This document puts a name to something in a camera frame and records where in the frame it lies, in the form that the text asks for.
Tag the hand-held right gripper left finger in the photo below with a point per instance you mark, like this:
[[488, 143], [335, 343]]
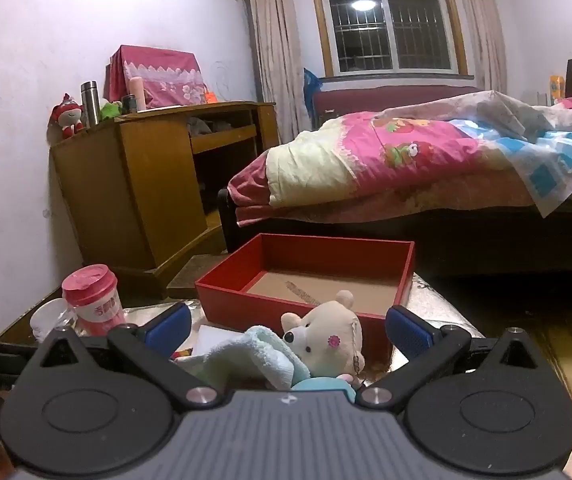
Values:
[[168, 327]]

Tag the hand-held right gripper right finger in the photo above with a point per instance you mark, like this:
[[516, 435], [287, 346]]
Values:
[[405, 332]]

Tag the red cardboard box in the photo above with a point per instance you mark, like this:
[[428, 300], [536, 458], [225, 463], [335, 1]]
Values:
[[236, 305]]

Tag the cream plush bear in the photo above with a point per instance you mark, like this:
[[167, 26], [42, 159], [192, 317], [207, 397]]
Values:
[[321, 335]]

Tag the light blue towel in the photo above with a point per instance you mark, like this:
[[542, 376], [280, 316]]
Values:
[[261, 355]]

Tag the shiny floral tablecloth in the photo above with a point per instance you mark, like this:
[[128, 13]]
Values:
[[435, 310]]

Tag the white paper sheet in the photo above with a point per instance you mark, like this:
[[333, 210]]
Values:
[[213, 337]]

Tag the dark wooden platform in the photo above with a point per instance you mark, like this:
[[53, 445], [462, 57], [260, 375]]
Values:
[[191, 280]]

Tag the gold label tin can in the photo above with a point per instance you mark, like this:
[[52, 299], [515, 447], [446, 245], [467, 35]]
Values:
[[48, 317]]

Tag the pink lidded drink cup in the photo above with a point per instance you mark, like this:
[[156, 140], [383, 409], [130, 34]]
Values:
[[93, 305]]

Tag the wooden desk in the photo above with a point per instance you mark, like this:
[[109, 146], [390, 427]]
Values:
[[126, 185]]

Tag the grey cloth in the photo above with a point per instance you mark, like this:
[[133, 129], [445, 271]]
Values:
[[206, 126]]

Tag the green plush toy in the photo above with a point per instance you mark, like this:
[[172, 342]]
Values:
[[110, 110]]

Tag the black cup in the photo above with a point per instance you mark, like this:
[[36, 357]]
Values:
[[129, 105]]

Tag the red santa doll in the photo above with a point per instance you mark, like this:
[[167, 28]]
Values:
[[68, 115]]

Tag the pink cylinder bottle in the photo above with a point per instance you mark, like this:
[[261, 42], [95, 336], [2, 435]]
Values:
[[138, 94]]

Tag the steel thermos bottle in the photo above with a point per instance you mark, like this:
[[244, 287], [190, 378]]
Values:
[[90, 105]]

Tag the white blue patterned sheet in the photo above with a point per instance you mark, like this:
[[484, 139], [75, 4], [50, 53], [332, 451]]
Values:
[[525, 125]]

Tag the pink cloth covered television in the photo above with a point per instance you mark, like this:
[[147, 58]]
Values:
[[166, 80]]

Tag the blue bag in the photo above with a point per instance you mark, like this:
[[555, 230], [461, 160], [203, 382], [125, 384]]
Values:
[[312, 95]]

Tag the orange bottle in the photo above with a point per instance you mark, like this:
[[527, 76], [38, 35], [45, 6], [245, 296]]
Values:
[[557, 90]]

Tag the beige curtain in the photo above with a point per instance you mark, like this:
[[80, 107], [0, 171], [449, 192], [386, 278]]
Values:
[[276, 50], [485, 25]]

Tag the window with bars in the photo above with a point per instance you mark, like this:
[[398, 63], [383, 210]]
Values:
[[385, 20]]

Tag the dark bed frame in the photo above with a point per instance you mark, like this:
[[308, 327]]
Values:
[[465, 245]]

